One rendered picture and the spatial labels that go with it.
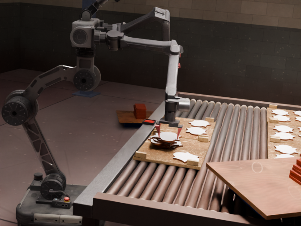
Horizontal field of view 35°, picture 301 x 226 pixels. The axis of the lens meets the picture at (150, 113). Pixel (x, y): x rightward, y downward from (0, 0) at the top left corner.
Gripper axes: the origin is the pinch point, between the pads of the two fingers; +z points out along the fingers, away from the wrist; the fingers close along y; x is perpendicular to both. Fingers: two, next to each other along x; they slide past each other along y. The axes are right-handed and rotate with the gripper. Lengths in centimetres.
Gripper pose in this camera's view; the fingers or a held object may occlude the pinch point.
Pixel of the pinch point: (168, 136)
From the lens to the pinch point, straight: 251.0
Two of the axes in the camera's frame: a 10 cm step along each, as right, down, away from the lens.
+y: 9.8, 1.0, -1.5
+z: -0.6, 9.7, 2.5
